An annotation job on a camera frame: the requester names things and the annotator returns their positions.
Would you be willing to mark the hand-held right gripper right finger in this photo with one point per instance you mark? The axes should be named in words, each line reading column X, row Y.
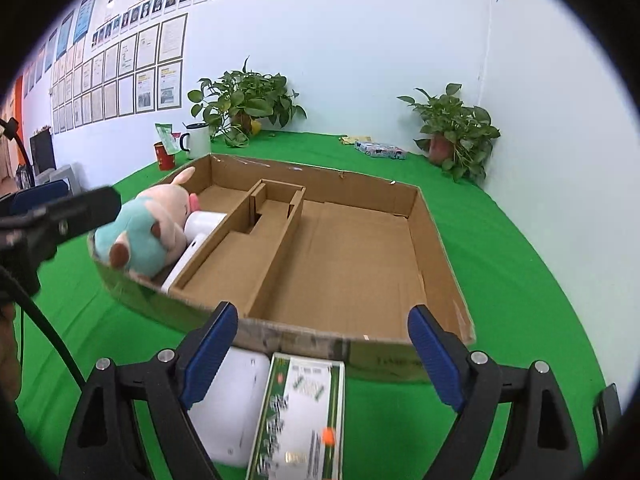
column 435, row 355

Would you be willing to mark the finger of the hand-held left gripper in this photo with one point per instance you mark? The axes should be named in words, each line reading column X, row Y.
column 85, row 210

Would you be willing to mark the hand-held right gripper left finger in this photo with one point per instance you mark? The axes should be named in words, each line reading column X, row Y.
column 210, row 355

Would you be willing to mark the white plastic case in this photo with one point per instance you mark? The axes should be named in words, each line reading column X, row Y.
column 230, row 410

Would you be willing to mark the pink and teal plush cow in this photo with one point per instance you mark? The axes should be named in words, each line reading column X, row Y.
column 140, row 230

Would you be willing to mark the brown cardboard divider insert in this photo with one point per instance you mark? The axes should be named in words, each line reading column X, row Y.
column 225, row 265

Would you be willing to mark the green and white medicine box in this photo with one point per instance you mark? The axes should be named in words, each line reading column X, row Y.
column 300, row 410

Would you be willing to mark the large shallow cardboard box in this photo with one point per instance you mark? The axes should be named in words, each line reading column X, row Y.
column 360, row 270

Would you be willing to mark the white hair dryer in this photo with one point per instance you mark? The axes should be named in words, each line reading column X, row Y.
column 202, row 222

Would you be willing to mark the person's left hand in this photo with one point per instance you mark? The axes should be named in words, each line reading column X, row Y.
column 7, row 355

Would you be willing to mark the grey plastic stool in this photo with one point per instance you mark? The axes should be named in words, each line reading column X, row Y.
column 67, row 177
column 42, row 177

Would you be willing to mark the blue chair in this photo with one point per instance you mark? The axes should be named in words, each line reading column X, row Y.
column 37, row 194

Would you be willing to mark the red cup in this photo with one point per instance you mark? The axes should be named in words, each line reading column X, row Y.
column 164, row 157

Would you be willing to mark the green packet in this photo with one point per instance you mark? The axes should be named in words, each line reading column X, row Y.
column 164, row 132

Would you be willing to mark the green tablecloth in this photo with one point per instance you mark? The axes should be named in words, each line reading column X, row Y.
column 510, row 270

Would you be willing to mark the wide potted pothos plant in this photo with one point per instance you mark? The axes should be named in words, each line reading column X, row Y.
column 245, row 95

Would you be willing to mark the patterned tissue pack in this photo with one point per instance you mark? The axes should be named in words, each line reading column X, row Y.
column 380, row 149

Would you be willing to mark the yellow paper slips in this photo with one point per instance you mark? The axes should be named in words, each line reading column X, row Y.
column 355, row 139

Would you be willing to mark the small potted pothos plant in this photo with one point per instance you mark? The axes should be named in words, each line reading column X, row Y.
column 455, row 120

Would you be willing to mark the wall of framed certificates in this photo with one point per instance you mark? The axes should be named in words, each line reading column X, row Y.
column 167, row 80

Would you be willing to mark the blue wall poster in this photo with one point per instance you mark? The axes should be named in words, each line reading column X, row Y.
column 65, row 35
column 86, row 15
column 50, row 57

